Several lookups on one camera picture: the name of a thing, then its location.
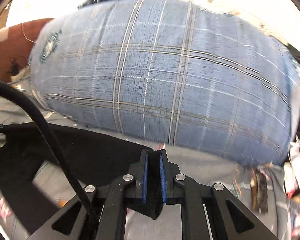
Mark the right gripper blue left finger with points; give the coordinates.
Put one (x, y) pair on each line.
(141, 177)

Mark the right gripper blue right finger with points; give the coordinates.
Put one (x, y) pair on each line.
(166, 177)

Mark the black pants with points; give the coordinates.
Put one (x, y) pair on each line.
(94, 158)

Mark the brown wooden headboard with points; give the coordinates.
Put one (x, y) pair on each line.
(16, 42)

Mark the black hair clip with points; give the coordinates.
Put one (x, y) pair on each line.
(259, 192)

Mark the grey patterned bed sheet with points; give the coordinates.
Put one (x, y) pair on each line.
(215, 179)

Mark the blue plaid pillow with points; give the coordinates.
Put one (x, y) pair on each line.
(169, 71)

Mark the red clutter pile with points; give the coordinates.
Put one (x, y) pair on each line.
(292, 185)

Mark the black charger with cords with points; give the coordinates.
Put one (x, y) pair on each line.
(15, 67)

